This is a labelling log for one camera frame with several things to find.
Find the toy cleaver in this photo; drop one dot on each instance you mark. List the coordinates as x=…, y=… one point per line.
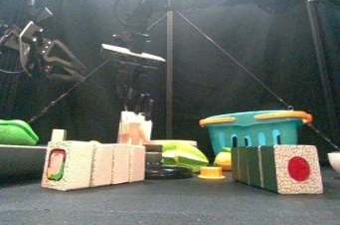
x=138, y=117

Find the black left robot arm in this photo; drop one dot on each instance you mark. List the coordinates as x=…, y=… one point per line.
x=50, y=6

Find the white carton with orange stripes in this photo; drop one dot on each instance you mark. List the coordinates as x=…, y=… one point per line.
x=132, y=136

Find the small white toy block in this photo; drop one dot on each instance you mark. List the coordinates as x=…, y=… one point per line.
x=59, y=135

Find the bright green toy food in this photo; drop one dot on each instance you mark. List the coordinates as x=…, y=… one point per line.
x=15, y=132

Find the green toy vegetable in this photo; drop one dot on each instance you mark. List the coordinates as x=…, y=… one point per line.
x=186, y=157

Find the white sushi roll green centre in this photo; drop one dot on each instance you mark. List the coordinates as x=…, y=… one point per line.
x=88, y=166

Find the black round plate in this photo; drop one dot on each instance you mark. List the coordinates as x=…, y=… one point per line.
x=168, y=172

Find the yellow green toy fruit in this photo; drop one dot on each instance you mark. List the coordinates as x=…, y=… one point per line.
x=223, y=160

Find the teal basket orange rim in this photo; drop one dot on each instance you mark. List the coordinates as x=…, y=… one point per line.
x=256, y=132

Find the sushi roll red centre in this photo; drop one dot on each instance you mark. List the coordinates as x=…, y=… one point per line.
x=279, y=169

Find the white toy bowl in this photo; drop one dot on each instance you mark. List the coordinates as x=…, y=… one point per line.
x=335, y=162

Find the black frame pole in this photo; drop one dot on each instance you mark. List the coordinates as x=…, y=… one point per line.
x=170, y=86

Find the black frame post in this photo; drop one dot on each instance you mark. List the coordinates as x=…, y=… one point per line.
x=319, y=76

